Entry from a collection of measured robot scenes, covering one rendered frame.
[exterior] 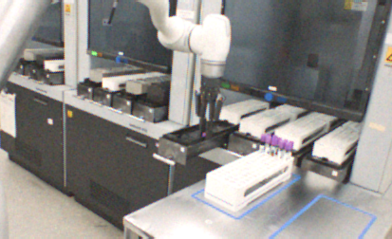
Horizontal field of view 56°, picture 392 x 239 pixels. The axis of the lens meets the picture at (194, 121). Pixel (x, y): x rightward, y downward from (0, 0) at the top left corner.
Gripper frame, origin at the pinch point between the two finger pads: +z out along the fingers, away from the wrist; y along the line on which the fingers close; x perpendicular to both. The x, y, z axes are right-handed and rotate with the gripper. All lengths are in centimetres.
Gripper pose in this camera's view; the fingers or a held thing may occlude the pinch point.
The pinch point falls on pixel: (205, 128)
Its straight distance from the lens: 138.5
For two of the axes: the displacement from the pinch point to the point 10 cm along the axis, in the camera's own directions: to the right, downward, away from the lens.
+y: -7.8, -2.6, 5.7
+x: -6.2, 1.8, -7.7
